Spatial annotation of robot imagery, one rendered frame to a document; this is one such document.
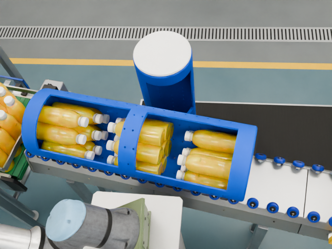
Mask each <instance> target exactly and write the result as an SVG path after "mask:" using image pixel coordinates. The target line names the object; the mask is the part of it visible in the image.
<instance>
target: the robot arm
mask: <svg viewBox="0 0 332 249"><path fill-rule="evenodd" d="M139 231H140V221H139V216H138V214H137V212H136V211H135V210H133V209H131V208H127V207H121V208H112V209H108V208H104V207H99V206H95V205H91V204H87V203H83V202H81V201H79V200H70V199H64V200H62V201H60V202H59V203H57V204H56V205H55V207H54V208H53V209H52V211H51V212H50V216H49V217H48V219H47V222H46V227H41V226H35V227H33V228H31V229H30V230H29V229H24V228H19V227H15V226H10V225H5V224H0V249H83V248H84V247H86V246H87V247H92V248H98V249H134V248H135V246H136V243H137V241H138V237H139Z"/></svg>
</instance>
